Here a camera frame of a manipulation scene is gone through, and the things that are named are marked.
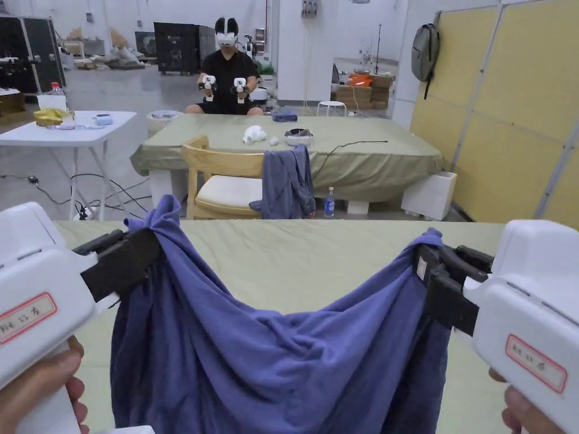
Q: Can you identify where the grey backpack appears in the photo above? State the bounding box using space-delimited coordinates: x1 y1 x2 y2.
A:
411 22 442 101

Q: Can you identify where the wooden chair with white cushion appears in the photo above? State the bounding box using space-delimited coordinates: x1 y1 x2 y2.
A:
182 135 266 221

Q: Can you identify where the black cable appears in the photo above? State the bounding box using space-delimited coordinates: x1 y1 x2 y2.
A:
312 139 390 166

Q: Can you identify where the blue shirt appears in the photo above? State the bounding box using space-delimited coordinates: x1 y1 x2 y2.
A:
110 194 453 434

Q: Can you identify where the white crumpled cloth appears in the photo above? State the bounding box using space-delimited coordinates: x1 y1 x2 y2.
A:
243 124 268 146

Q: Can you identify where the white folding table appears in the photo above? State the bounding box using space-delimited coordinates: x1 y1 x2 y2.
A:
0 81 138 221

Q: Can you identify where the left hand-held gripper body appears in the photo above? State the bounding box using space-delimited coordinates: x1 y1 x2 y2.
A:
0 202 121 434

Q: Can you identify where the blue garment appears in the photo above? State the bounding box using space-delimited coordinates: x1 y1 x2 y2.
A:
249 144 317 221

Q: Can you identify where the person's right hand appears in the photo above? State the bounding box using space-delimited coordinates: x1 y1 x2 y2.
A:
488 367 564 434

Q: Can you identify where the white headset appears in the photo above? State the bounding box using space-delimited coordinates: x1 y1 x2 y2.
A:
283 128 314 146

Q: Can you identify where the white square bin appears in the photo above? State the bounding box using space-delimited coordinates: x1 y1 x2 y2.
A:
400 171 458 222

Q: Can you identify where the white round stool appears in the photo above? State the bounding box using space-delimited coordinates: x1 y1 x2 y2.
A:
316 100 349 119

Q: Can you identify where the white power strip with cables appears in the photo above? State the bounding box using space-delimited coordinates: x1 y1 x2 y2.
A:
26 173 152 222

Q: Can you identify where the white round bin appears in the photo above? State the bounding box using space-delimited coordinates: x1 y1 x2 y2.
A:
146 109 180 138

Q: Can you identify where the black flight case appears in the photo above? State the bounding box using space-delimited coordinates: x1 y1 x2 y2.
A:
0 15 67 94
153 21 216 76

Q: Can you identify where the stack of cartons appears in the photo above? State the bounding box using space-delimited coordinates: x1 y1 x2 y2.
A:
330 72 397 111

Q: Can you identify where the person's left hand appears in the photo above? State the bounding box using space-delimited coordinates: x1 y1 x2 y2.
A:
0 336 90 434

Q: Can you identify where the bed with pale green sheet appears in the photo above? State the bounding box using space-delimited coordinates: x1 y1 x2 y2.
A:
130 110 446 214
53 220 508 434

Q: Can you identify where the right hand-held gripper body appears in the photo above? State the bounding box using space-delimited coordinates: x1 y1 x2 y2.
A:
454 220 579 434

